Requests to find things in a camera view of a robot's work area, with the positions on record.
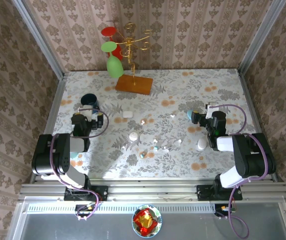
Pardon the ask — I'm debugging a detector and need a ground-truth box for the aluminium side rail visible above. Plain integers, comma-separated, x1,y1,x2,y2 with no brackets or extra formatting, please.
29,71,68,185
237,69,284,183

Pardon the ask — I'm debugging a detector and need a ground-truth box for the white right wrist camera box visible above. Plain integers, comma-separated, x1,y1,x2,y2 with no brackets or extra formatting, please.
205,101,219,120

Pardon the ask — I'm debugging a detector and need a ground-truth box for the grey metal panel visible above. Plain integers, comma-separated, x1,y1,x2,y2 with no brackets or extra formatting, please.
20,212,286,240

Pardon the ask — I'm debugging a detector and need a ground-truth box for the dark blue enamel mug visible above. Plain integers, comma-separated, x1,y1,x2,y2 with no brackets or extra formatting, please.
79,93,101,110

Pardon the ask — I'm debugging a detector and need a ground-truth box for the gold foil candy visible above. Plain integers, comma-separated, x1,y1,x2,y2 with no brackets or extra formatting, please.
138,214,154,227

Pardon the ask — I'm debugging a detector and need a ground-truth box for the red foil candy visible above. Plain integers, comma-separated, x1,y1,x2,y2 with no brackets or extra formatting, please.
133,209,158,236

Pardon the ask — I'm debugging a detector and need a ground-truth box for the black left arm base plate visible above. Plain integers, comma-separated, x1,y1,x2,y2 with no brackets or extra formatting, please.
64,184,109,202

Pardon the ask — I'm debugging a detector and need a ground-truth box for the white oval earbud case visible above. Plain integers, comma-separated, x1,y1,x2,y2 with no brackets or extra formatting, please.
197,137,207,151

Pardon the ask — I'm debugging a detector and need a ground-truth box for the floral patterned table cover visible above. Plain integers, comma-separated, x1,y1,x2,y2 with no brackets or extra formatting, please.
41,68,275,180

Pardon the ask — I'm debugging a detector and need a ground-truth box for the long aluminium mounting rail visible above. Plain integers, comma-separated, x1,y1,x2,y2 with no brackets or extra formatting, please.
17,178,286,203

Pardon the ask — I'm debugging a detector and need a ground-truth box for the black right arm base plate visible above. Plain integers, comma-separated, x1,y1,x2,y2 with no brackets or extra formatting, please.
196,184,243,201

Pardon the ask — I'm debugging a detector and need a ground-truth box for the red plastic wine glass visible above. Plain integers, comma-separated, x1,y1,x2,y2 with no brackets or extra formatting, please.
100,26,124,61

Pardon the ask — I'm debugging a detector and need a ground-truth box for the green plastic wine glass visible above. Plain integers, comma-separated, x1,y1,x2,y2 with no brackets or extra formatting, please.
100,41,125,79

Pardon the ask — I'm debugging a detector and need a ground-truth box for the patterned ceramic bowl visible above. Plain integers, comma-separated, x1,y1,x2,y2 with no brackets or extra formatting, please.
131,204,163,238

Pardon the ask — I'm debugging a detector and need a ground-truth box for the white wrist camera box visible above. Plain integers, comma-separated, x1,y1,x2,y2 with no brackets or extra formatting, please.
78,104,99,123
205,101,219,120

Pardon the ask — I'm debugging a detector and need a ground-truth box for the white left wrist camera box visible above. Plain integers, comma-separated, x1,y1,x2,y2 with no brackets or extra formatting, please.
78,104,99,123

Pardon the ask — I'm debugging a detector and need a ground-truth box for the aluminium frame post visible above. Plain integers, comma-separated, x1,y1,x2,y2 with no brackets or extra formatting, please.
11,0,66,80
237,0,286,75

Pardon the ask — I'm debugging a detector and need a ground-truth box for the white slotted cable tray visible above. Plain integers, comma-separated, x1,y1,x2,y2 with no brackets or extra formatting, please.
26,204,215,214

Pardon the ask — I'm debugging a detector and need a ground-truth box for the gold wire rack wooden base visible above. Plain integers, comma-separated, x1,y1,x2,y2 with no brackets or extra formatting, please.
112,21,154,96

